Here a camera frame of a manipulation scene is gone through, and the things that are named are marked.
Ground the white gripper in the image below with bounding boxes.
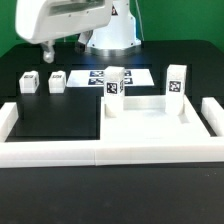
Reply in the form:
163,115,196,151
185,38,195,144
15,0,113,63

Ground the white square table top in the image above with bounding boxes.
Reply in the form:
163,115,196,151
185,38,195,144
100,95,210,142

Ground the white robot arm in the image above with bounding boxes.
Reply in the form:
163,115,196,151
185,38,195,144
15,0,141,63

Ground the white marker sheet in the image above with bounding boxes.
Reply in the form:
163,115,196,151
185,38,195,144
66,69,154,87

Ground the white U-shaped obstacle fence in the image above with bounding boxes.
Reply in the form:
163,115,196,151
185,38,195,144
0,97,224,168

